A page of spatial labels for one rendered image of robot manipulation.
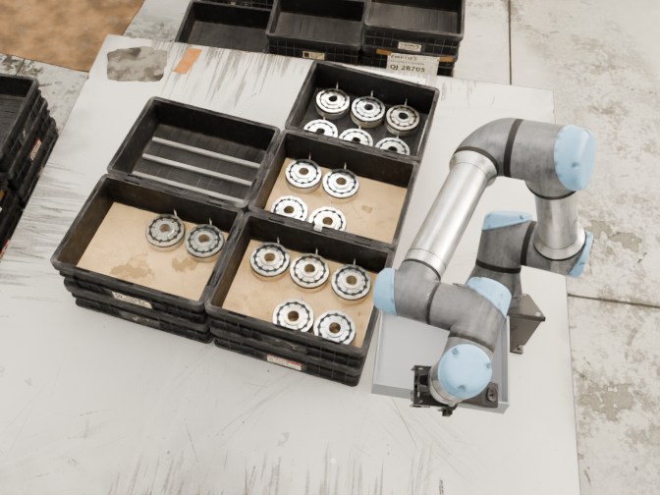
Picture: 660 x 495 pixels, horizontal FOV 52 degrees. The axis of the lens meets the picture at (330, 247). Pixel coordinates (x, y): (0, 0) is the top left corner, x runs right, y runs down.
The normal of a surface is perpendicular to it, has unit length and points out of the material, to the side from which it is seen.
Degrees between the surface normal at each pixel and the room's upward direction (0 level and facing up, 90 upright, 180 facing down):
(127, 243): 0
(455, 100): 0
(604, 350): 0
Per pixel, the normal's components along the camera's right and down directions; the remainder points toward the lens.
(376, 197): 0.04, -0.54
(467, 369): 0.03, -0.33
